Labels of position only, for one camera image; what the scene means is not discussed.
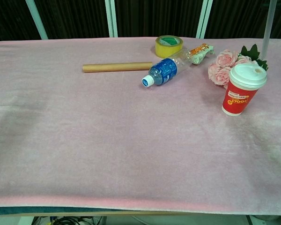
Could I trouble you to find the red paper cup white lid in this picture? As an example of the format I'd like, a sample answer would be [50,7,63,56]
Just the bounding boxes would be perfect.
[221,63,267,117]

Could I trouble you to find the pink tablecloth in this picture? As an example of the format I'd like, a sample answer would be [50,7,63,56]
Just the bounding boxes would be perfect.
[0,37,281,216]

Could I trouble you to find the clear bottle blue label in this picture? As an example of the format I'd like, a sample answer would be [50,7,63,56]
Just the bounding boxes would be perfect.
[141,48,195,89]

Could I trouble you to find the wooden rolling pin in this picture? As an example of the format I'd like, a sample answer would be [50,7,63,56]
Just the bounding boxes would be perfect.
[82,61,153,73]

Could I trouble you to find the yellow tape roll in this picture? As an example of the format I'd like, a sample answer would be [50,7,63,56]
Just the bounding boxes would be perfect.
[154,35,185,59]

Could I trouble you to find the orange snack packet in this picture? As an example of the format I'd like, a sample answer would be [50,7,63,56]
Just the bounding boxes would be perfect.
[189,43,214,65]

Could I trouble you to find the pink artificial flower bouquet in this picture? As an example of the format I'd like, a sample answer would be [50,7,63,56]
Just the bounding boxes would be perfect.
[207,43,269,90]

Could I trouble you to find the white frame post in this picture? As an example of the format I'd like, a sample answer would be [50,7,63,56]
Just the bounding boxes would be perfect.
[195,0,214,39]
[25,0,49,40]
[104,0,118,38]

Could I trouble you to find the black cables under table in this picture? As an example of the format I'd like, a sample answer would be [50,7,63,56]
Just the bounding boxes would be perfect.
[30,215,104,225]

